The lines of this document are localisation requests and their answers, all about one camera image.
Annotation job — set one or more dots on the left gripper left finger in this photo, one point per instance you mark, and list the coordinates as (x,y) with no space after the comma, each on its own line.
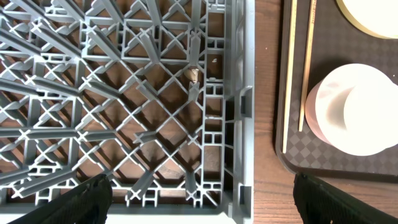
(87,203)

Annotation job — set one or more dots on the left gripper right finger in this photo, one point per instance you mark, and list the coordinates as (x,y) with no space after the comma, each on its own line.
(319,202)

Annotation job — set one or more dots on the grey plastic dishwasher rack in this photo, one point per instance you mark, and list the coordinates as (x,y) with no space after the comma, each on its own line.
(158,96)

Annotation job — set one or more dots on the pink white bowl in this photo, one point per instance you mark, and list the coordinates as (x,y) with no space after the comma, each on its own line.
(354,109)

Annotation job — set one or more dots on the dark brown serving tray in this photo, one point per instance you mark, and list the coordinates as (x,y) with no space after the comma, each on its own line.
(335,43)

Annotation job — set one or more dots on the left wooden chopstick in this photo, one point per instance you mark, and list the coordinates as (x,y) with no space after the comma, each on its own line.
(289,73)

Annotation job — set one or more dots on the wooden chopstick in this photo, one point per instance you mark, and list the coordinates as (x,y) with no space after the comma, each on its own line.
(307,62)
(289,73)

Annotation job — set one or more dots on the yellow round plate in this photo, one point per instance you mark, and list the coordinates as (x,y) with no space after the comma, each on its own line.
(377,18)

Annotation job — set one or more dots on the right wooden chopstick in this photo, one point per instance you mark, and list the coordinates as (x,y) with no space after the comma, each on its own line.
(307,62)

